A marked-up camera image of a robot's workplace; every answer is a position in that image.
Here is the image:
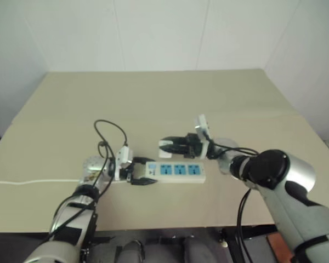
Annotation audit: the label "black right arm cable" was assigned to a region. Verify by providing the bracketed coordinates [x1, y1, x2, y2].
[207, 139, 260, 263]

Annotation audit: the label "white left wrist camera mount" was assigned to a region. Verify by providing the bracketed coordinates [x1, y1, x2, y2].
[114, 146, 134, 182]

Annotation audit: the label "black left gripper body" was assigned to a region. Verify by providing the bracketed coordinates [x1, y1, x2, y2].
[118, 161, 135, 183]

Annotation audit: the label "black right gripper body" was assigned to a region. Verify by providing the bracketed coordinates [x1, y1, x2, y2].
[184, 133, 205, 160]

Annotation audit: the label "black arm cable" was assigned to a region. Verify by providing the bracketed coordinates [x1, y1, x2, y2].
[207, 139, 260, 263]
[48, 119, 128, 239]

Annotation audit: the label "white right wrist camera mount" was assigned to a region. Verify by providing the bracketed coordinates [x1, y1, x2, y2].
[192, 114, 215, 160]

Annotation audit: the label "dark rounded shape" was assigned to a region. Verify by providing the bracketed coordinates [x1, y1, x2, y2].
[117, 239, 146, 263]

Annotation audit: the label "white power strip blue sockets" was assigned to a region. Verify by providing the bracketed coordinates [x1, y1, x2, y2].
[138, 161, 207, 184]

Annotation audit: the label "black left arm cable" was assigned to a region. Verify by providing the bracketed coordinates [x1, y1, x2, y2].
[48, 119, 128, 239]

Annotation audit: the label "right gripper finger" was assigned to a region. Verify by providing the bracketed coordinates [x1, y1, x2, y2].
[161, 144, 188, 156]
[160, 135, 187, 145]

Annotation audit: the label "red-brown flat object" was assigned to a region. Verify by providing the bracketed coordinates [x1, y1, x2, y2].
[265, 232, 294, 263]

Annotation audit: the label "white power strip cord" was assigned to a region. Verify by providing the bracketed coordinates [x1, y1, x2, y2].
[0, 178, 81, 185]

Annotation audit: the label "white charger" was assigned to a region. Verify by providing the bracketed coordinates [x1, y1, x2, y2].
[158, 139, 174, 159]

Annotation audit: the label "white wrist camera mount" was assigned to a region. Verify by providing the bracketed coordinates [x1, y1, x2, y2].
[114, 146, 134, 182]
[192, 114, 215, 160]

